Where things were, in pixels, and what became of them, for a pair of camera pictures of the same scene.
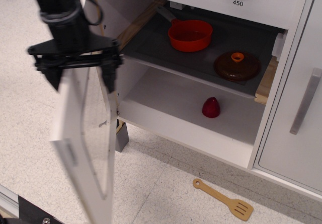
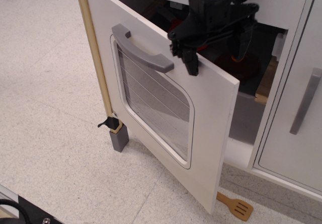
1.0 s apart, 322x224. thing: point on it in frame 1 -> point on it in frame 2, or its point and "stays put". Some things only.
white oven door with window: x=84 y=139 -> x=182 y=123
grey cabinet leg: x=122 y=139 stays put
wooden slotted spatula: x=239 y=208 stays put
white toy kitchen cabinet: x=234 y=68 stays put
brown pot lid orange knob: x=237 y=66 stays put
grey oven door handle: x=67 y=149 -> x=155 y=61
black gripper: x=71 y=46 -> x=209 y=19
